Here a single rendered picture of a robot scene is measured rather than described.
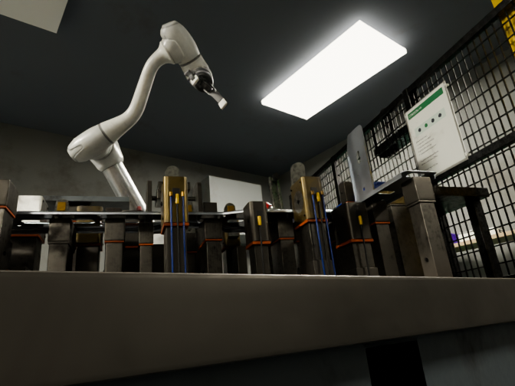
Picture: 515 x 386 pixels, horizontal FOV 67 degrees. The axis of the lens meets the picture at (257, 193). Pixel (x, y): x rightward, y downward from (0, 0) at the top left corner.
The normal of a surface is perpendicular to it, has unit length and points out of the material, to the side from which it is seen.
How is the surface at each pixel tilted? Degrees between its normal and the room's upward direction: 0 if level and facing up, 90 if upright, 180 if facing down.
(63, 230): 90
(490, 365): 90
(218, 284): 90
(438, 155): 90
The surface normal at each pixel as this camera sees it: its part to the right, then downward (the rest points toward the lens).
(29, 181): 0.60, -0.32
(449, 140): -0.95, -0.02
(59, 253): 0.30, -0.35
